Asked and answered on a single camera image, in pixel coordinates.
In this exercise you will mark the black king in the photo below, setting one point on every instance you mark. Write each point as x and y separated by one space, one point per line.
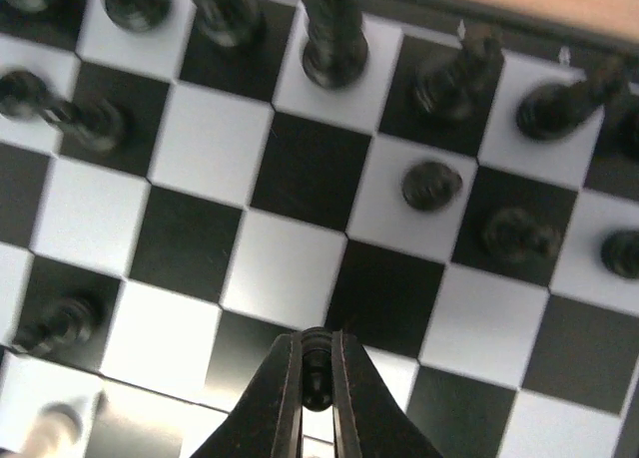
451 91

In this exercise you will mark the black and white chessboard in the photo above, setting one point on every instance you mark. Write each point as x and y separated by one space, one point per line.
249 203

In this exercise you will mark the black queen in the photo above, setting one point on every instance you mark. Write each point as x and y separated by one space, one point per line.
336 51

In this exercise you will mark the black pawn board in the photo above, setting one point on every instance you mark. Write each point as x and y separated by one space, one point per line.
316 369

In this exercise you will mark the white pawn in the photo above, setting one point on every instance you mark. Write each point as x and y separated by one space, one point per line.
54 432

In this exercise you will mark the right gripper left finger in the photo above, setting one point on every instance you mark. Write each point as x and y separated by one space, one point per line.
267 420

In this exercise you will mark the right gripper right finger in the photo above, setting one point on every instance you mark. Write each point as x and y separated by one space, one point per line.
367 422

